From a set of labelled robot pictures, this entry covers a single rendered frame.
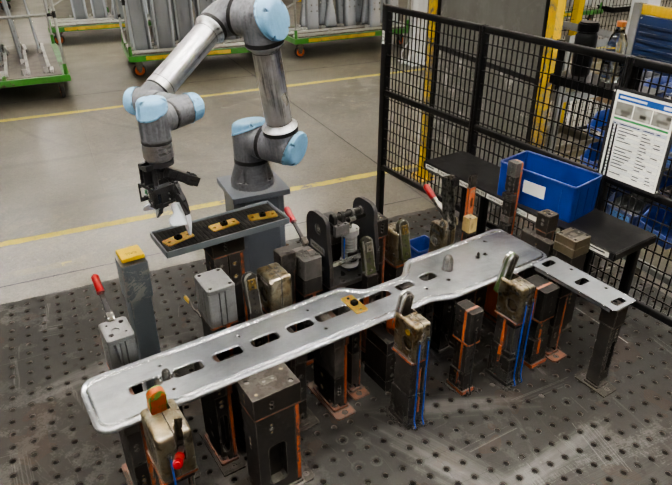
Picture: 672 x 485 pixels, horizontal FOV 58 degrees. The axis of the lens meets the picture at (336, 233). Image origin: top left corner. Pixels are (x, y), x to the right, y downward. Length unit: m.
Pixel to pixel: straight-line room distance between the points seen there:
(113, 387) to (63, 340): 0.73
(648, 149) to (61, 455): 1.92
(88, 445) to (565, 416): 1.31
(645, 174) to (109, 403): 1.69
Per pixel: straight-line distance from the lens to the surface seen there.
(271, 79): 1.88
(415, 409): 1.72
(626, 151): 2.20
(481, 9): 4.18
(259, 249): 2.19
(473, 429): 1.80
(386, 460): 1.69
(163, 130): 1.55
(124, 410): 1.46
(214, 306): 1.60
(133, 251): 1.70
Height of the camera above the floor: 1.98
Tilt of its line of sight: 29 degrees down
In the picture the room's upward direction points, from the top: straight up
